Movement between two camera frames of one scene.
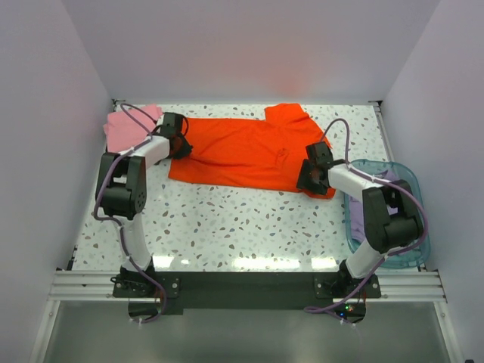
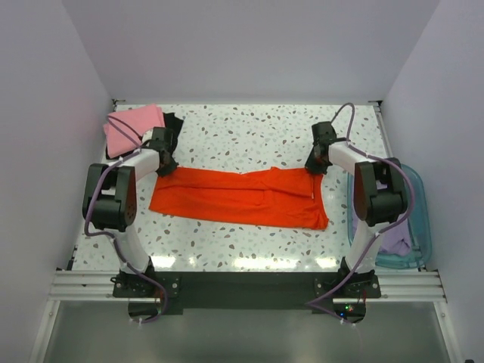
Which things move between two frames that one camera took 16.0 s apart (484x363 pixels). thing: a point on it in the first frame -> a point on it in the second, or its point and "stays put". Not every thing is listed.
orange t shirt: (254, 153) -> (272, 197)
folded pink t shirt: (123, 133) stays put
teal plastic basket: (383, 172) stays put
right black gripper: (303, 182) -> (310, 165)
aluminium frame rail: (98, 286) stays put
